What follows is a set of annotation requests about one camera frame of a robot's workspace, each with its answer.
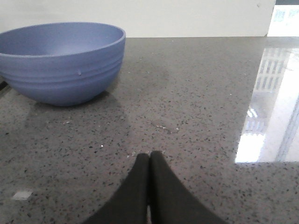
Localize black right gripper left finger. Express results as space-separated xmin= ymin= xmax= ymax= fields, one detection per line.
xmin=83 ymin=154 xmax=150 ymax=224

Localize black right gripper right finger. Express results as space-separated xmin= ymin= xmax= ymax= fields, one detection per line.
xmin=149 ymin=151 xmax=225 ymax=224

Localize blue plastic bowl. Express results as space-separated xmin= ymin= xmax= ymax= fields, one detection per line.
xmin=0 ymin=22 xmax=126 ymax=106

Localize small white tape piece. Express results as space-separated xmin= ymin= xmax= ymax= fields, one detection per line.
xmin=11 ymin=190 xmax=33 ymax=201

